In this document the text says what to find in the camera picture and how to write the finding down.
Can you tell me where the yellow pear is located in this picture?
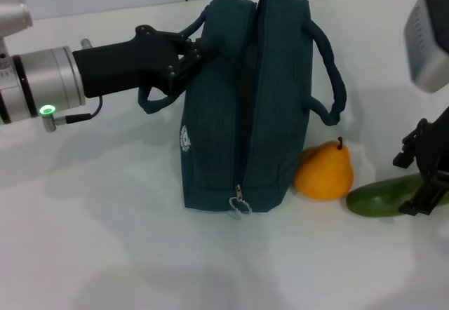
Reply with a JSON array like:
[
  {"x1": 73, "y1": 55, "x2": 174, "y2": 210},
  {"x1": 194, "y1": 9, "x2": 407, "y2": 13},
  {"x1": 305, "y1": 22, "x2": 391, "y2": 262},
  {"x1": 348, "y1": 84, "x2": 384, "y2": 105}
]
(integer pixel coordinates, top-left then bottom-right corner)
[{"x1": 293, "y1": 136, "x2": 354, "y2": 201}]

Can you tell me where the green cucumber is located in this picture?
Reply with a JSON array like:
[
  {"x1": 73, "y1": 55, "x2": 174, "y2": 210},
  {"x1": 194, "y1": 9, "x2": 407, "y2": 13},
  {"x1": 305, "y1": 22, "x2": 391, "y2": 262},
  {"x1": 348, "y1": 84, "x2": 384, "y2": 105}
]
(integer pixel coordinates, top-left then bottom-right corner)
[{"x1": 346, "y1": 173, "x2": 449, "y2": 218}]

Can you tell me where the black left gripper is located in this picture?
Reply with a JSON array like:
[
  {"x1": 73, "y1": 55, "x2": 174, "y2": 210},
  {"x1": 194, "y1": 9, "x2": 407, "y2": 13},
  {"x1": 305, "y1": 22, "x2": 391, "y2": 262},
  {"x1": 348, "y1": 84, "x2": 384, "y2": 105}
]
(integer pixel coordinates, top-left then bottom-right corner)
[{"x1": 72, "y1": 25, "x2": 225, "y2": 99}]

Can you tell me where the dark teal fabric lunch bag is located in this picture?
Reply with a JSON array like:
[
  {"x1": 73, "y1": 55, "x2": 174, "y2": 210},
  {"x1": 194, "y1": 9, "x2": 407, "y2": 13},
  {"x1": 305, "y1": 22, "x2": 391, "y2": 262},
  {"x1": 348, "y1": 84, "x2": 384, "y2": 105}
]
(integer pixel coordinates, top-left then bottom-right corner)
[{"x1": 137, "y1": 0, "x2": 348, "y2": 220}]

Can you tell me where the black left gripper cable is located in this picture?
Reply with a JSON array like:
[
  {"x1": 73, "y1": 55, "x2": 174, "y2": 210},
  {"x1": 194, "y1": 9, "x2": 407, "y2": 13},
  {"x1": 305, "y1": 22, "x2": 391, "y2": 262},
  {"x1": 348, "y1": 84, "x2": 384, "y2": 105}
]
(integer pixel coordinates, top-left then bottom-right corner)
[{"x1": 41, "y1": 95, "x2": 102, "y2": 133}]

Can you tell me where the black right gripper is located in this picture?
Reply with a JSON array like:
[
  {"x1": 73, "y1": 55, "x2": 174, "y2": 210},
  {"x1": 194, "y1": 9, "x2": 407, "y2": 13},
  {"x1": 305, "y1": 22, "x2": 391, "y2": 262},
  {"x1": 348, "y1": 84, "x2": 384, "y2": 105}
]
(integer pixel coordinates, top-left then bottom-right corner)
[{"x1": 392, "y1": 106, "x2": 449, "y2": 216}]

